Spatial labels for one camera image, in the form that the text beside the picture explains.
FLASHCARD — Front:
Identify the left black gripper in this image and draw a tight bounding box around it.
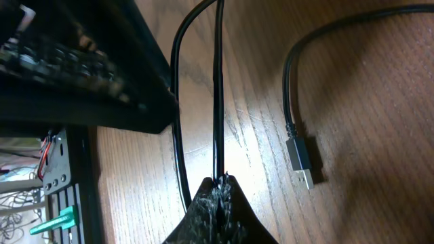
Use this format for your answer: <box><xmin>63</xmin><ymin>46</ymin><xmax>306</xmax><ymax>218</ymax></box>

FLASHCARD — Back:
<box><xmin>1</xmin><ymin>0</ymin><xmax>178</xmax><ymax>134</ymax></box>

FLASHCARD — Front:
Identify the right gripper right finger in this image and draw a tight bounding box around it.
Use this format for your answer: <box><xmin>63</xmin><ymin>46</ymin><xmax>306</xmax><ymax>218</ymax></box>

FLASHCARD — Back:
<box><xmin>218</xmin><ymin>174</ymin><xmax>277</xmax><ymax>244</ymax></box>

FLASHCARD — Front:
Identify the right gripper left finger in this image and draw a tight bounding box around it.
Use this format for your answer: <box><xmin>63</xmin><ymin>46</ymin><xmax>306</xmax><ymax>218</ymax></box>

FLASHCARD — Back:
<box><xmin>163</xmin><ymin>177</ymin><xmax>217</xmax><ymax>243</ymax></box>

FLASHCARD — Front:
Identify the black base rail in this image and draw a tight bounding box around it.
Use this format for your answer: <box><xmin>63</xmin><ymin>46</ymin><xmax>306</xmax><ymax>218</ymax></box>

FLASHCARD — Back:
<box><xmin>30</xmin><ymin>126</ymin><xmax>104</xmax><ymax>244</ymax></box>

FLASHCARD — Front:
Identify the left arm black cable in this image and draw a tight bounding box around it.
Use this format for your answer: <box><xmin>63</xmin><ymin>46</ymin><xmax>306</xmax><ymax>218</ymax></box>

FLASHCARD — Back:
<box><xmin>169</xmin><ymin>0</ymin><xmax>218</xmax><ymax>214</ymax></box>

